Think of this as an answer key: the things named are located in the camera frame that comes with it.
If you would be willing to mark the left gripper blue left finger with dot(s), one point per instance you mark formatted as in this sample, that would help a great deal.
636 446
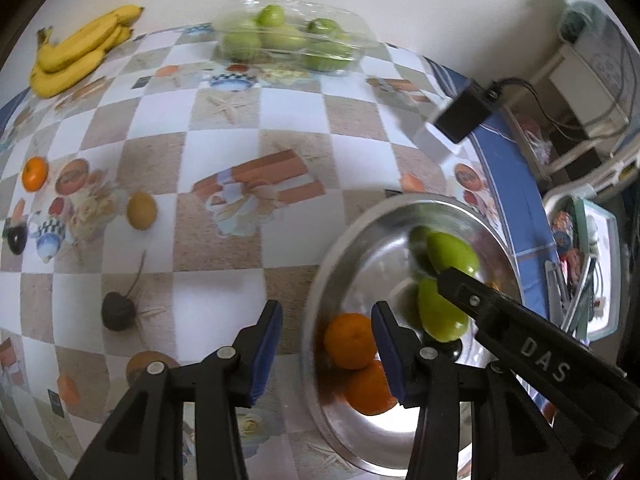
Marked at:
264 340

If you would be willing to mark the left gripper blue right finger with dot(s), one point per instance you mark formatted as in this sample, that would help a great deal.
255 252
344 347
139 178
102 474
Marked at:
398 348

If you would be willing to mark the oblong green fruit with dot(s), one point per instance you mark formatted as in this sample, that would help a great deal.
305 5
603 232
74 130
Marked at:
439 317

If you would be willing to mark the round green apple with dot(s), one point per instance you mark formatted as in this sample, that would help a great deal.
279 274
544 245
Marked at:
447 251

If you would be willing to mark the tan longan fruit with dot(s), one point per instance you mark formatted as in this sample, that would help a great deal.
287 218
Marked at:
141 211

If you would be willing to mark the small orange tangerine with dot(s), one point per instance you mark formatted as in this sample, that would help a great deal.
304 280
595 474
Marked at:
34 174

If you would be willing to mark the clear box of green fruits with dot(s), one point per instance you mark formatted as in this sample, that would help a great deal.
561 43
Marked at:
293 33

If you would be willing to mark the green book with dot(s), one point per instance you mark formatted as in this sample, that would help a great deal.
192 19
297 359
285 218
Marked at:
597 236

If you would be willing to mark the checkered fruit print tablecloth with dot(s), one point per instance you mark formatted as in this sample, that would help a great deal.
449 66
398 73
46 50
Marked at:
255 172

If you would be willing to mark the white plastic chair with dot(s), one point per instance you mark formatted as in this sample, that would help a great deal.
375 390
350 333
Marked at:
600 184

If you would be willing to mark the black power adapter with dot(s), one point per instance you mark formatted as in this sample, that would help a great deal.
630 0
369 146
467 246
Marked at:
468 110

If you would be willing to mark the white shelf rack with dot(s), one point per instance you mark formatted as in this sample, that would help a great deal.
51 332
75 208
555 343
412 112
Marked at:
582 106

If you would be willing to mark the yellow banana bunch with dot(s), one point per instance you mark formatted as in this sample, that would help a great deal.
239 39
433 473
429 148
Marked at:
61 65

